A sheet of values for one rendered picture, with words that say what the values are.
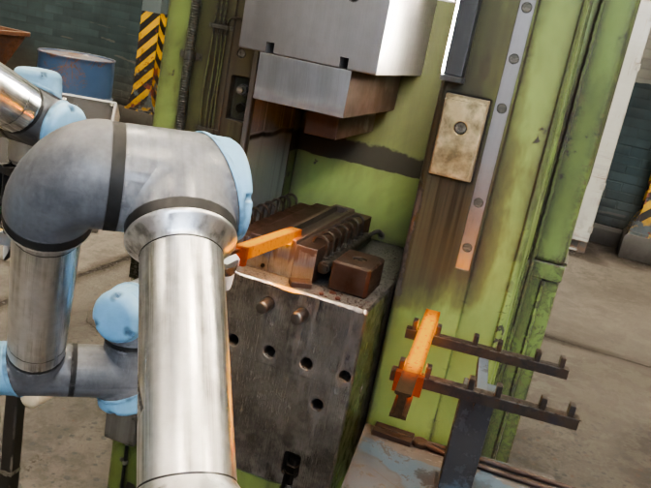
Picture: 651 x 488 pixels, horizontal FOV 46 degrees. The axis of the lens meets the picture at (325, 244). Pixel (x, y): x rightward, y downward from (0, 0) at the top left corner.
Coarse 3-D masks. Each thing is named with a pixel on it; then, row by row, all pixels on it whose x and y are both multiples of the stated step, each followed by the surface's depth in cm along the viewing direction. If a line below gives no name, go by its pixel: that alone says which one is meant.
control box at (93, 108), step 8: (64, 96) 163; (72, 96) 163; (80, 96) 164; (72, 104) 163; (80, 104) 163; (88, 104) 164; (96, 104) 164; (104, 104) 164; (112, 104) 164; (88, 112) 163; (96, 112) 164; (104, 112) 164; (112, 112) 164; (112, 120) 164; (0, 144) 158; (0, 152) 158; (0, 160) 158; (8, 160) 158; (96, 232) 165
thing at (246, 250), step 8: (272, 232) 156; (280, 232) 158; (288, 232) 159; (296, 232) 163; (248, 240) 145; (256, 240) 147; (264, 240) 148; (272, 240) 150; (280, 240) 154; (288, 240) 159; (240, 248) 136; (248, 248) 137; (256, 248) 143; (264, 248) 147; (272, 248) 151; (240, 256) 136; (248, 256) 140; (240, 264) 136
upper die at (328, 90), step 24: (264, 72) 155; (288, 72) 154; (312, 72) 152; (336, 72) 150; (264, 96) 156; (288, 96) 155; (312, 96) 153; (336, 96) 151; (360, 96) 160; (384, 96) 178
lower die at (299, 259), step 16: (288, 208) 195; (304, 208) 194; (320, 208) 197; (352, 208) 199; (256, 224) 175; (272, 224) 173; (288, 224) 176; (368, 224) 197; (240, 240) 165; (304, 240) 164; (320, 240) 167; (336, 240) 172; (256, 256) 164; (272, 256) 163; (288, 256) 162; (304, 256) 161; (320, 256) 162; (272, 272) 164; (288, 272) 163; (304, 272) 161
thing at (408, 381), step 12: (432, 312) 155; (420, 324) 146; (432, 324) 148; (420, 336) 141; (432, 336) 142; (420, 348) 135; (408, 360) 129; (420, 360) 130; (396, 372) 122; (408, 372) 122; (420, 372) 126; (396, 384) 123; (408, 384) 117; (420, 384) 122; (396, 396) 121; (408, 396) 114; (396, 408) 115; (408, 408) 118
